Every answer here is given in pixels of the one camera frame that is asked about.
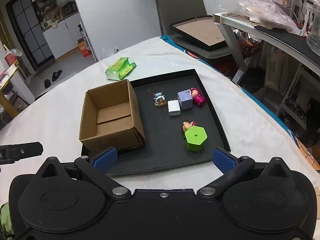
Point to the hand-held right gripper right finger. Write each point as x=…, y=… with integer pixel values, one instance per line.
x=223, y=161

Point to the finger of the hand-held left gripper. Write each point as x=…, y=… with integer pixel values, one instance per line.
x=22, y=151

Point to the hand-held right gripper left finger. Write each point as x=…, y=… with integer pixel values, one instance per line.
x=105, y=158

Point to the brown cardboard box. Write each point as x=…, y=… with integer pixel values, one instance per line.
x=110, y=135

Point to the green hexagonal box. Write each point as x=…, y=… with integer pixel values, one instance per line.
x=195, y=137

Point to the red-haired figurine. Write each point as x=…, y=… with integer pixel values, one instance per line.
x=188, y=125

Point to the black tray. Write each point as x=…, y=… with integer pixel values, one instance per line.
x=162, y=140

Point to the pink hooded figurine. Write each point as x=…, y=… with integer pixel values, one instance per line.
x=198, y=96

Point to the purple cube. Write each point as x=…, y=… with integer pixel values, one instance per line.
x=185, y=100

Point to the white charger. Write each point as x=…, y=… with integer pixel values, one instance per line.
x=173, y=108

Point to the blue figurine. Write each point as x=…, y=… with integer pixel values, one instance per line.
x=159, y=99

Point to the yellow wooden table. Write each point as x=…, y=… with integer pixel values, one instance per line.
x=8, y=95

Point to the green cloth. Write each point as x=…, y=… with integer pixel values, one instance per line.
x=5, y=220

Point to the black slipper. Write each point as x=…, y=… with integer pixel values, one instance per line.
x=47, y=83
x=57, y=75

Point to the green tissue pack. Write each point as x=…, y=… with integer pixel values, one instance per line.
x=120, y=68

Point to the small clear plastic wrapper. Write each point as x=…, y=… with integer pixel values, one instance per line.
x=109, y=53

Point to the orange carton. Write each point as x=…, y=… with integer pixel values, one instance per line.
x=83, y=47

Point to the red basket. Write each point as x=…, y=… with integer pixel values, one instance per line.
x=250, y=46

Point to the white rack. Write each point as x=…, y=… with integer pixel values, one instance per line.
x=87, y=40

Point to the black-framed glass door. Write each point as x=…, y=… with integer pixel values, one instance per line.
x=30, y=30

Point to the white cabinet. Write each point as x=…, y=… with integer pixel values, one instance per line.
x=65, y=33

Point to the white desk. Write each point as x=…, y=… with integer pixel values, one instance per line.
x=275, y=36

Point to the clear plastic bag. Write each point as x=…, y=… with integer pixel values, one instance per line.
x=260, y=7

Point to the clear plastic container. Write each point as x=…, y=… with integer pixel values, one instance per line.
x=313, y=27

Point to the grey chair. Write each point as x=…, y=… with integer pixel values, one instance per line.
x=180, y=0

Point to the black picture frame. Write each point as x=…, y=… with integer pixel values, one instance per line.
x=200, y=30

